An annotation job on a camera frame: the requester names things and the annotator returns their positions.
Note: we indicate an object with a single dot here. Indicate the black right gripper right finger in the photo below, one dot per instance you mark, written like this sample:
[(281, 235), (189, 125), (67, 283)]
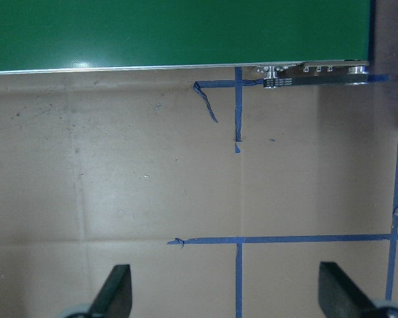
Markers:
[(339, 296)]

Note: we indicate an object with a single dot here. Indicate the green conveyor belt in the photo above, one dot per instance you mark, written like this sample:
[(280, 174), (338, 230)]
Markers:
[(285, 39)]

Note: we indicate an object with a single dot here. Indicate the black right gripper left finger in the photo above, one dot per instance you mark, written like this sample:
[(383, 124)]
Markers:
[(115, 297)]

